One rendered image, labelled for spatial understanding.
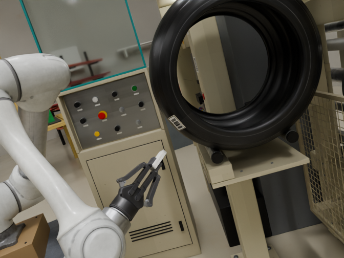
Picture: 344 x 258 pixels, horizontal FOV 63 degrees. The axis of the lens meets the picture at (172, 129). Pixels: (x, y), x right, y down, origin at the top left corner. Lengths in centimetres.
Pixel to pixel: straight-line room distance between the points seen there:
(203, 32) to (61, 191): 95
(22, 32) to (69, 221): 850
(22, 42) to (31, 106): 797
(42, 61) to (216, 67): 75
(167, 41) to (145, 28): 825
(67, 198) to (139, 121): 111
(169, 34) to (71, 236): 63
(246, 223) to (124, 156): 79
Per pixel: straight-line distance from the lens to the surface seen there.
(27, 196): 137
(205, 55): 133
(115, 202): 79
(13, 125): 85
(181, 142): 411
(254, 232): 167
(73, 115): 177
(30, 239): 132
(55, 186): 65
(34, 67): 95
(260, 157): 120
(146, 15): 925
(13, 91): 93
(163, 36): 93
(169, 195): 180
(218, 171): 104
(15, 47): 898
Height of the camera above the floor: 128
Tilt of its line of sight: 14 degrees down
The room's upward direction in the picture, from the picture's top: 16 degrees counter-clockwise
